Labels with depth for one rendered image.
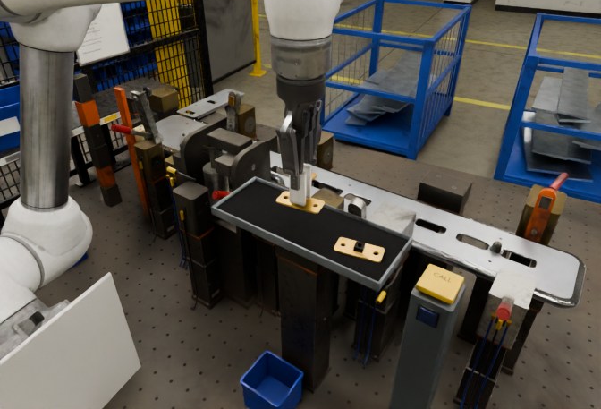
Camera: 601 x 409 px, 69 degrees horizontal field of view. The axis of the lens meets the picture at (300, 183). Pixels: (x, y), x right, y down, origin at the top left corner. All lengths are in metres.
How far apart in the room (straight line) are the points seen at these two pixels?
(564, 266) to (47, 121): 1.17
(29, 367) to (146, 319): 0.43
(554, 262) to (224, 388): 0.81
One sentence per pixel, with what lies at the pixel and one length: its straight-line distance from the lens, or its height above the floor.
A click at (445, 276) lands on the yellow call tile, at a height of 1.16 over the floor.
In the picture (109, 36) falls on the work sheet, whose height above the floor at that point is 1.23.
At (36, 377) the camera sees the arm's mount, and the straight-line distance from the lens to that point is 1.02.
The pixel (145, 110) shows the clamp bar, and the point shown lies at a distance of 1.37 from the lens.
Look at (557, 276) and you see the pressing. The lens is 1.11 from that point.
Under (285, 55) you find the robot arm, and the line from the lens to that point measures 0.64.
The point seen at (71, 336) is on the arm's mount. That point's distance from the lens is 1.03.
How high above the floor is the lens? 1.68
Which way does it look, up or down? 33 degrees down
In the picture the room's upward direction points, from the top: straight up
